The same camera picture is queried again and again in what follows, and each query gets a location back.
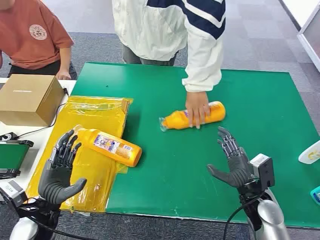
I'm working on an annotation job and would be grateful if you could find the orange detergent bottle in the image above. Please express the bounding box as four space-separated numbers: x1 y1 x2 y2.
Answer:
158 100 226 132
73 125 143 168

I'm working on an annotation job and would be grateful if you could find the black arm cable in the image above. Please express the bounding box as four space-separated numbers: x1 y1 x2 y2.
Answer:
223 195 260 240
23 215 98 240

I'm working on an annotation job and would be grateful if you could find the brown cardboard box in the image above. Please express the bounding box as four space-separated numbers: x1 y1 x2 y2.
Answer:
0 73 66 127

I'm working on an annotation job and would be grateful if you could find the green table mat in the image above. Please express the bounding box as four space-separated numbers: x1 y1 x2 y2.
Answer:
71 62 320 229

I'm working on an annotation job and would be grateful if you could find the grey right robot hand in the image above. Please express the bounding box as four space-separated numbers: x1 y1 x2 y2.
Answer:
207 126 256 190

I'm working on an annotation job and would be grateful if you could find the teal plastic container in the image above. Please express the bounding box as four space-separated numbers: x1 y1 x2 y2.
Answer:
310 186 320 206

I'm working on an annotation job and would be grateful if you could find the white plastic bottle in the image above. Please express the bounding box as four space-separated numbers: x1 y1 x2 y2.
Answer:
298 140 320 165

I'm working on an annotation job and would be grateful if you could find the thin black cable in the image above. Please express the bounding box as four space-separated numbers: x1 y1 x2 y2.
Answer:
14 87 69 140

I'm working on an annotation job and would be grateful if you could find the person's left hand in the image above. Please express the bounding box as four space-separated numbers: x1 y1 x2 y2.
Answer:
55 68 72 81
185 91 211 130

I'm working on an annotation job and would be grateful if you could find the person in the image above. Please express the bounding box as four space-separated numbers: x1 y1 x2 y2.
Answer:
0 0 78 81
112 0 226 130

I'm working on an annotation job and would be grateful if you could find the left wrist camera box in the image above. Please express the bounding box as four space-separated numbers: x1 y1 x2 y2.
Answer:
0 179 28 208

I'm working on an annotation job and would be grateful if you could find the white side table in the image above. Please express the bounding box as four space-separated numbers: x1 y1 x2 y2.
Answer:
0 77 77 203

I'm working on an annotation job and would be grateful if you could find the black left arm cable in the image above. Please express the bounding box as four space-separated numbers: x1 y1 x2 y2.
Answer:
23 215 98 240

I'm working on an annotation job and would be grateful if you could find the small black device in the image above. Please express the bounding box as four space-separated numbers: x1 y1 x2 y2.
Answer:
0 132 19 142

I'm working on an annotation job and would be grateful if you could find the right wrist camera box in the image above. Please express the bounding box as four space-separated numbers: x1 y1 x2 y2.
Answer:
249 153 275 190

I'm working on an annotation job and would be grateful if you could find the black-framed green screen device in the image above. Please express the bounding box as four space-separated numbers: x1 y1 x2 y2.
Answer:
0 139 35 180

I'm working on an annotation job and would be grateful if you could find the yellow plastic bag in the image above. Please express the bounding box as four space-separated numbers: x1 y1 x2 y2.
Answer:
26 96 134 213

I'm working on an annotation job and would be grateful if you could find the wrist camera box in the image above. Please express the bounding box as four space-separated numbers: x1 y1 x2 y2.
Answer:
0 179 28 208
249 153 275 190

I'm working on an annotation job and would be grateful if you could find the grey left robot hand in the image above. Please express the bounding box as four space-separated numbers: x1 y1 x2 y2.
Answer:
38 129 88 206

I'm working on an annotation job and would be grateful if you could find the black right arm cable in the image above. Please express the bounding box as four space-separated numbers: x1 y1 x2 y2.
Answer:
223 195 260 240

